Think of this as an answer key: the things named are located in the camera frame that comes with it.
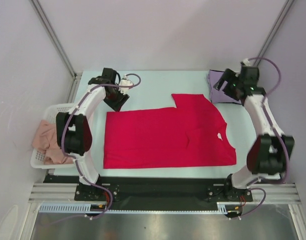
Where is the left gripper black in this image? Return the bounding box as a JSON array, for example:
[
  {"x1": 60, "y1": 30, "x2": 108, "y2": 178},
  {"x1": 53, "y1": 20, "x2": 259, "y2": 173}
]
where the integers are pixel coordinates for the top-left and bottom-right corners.
[{"x1": 103, "y1": 84, "x2": 129, "y2": 112}]

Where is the red t shirt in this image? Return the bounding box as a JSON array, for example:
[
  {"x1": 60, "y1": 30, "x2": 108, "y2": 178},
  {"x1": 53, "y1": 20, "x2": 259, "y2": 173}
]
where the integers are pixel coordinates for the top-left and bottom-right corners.
[{"x1": 103, "y1": 93, "x2": 237, "y2": 169}]

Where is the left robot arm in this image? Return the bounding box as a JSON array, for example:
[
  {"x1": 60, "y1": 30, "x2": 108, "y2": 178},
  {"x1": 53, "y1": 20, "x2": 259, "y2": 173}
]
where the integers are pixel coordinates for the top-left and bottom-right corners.
[{"x1": 55, "y1": 68, "x2": 136, "y2": 200}]

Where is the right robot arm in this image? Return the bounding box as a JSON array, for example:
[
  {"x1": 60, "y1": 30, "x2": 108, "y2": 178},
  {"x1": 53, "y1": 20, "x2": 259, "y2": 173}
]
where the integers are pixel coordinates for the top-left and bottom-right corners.
[{"x1": 214, "y1": 64, "x2": 295, "y2": 201}]

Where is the folded purple t shirt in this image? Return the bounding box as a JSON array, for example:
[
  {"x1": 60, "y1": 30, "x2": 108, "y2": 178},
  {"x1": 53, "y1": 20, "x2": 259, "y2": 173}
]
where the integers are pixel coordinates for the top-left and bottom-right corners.
[{"x1": 207, "y1": 70, "x2": 241, "y2": 105}]

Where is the pink t shirt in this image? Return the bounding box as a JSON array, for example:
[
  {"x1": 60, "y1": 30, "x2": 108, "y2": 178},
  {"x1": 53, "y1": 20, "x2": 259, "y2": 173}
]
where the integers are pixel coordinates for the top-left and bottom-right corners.
[{"x1": 32, "y1": 120, "x2": 73, "y2": 165}]

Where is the white plastic laundry basket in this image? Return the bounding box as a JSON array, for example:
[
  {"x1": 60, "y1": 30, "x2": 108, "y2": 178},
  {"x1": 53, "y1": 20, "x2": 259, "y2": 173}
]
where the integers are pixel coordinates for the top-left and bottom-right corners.
[{"x1": 30, "y1": 103, "x2": 75, "y2": 170}]

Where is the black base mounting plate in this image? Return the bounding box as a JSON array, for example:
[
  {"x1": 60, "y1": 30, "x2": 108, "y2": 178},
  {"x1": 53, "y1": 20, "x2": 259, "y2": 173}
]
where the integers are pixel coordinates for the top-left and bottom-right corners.
[{"x1": 43, "y1": 174, "x2": 275, "y2": 212}]

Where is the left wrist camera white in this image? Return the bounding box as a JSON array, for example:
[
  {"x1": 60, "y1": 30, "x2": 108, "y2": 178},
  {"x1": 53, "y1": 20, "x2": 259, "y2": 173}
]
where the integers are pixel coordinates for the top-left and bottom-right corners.
[{"x1": 118, "y1": 75, "x2": 134, "y2": 95}]

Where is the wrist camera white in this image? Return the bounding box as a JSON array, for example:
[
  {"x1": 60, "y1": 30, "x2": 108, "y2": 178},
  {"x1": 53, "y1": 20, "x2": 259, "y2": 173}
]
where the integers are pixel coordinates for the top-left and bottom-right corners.
[
  {"x1": 118, "y1": 75, "x2": 134, "y2": 95},
  {"x1": 235, "y1": 58, "x2": 252, "y2": 77}
]

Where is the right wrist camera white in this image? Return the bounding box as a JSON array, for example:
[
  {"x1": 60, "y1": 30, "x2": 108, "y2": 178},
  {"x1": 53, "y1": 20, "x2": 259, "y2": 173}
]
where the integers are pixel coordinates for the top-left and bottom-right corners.
[{"x1": 235, "y1": 58, "x2": 252, "y2": 77}]

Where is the left aluminium frame post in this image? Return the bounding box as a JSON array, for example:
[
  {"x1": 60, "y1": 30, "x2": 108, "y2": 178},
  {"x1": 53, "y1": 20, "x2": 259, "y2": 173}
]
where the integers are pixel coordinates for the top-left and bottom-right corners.
[{"x1": 29, "y1": 0, "x2": 77, "y2": 78}]

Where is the aluminium frame post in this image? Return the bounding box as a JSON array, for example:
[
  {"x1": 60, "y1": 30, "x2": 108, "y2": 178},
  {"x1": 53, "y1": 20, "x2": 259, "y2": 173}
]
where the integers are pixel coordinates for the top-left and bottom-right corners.
[
  {"x1": 29, "y1": 0, "x2": 77, "y2": 78},
  {"x1": 253, "y1": 0, "x2": 297, "y2": 67}
]

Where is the right aluminium frame post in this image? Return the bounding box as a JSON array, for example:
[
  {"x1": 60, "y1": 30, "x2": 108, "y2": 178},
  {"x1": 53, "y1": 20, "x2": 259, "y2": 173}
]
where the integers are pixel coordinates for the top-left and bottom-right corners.
[{"x1": 253, "y1": 0, "x2": 297, "y2": 67}]

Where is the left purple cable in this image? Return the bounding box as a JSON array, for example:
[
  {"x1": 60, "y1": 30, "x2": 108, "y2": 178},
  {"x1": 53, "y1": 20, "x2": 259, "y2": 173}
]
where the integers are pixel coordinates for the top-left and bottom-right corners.
[{"x1": 49, "y1": 72, "x2": 141, "y2": 225}]

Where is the purple cable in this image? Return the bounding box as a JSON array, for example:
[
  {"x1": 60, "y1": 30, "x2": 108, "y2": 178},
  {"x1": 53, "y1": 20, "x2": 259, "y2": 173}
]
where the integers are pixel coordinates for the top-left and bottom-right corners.
[
  {"x1": 49, "y1": 72, "x2": 141, "y2": 225},
  {"x1": 229, "y1": 56, "x2": 291, "y2": 221}
]

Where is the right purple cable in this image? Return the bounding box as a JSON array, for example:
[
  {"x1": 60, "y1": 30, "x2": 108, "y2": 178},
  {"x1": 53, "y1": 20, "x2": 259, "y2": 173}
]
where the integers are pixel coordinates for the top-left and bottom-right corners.
[{"x1": 229, "y1": 56, "x2": 291, "y2": 221}]

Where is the aluminium rail front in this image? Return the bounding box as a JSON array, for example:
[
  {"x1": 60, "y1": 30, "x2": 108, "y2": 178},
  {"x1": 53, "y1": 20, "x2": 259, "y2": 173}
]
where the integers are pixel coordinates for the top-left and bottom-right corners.
[{"x1": 29, "y1": 183, "x2": 301, "y2": 205}]

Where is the white slotted cable duct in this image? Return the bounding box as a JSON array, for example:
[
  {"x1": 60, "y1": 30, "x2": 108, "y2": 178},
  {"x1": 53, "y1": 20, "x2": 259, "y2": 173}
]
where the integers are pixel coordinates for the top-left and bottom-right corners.
[{"x1": 38, "y1": 203, "x2": 238, "y2": 215}]

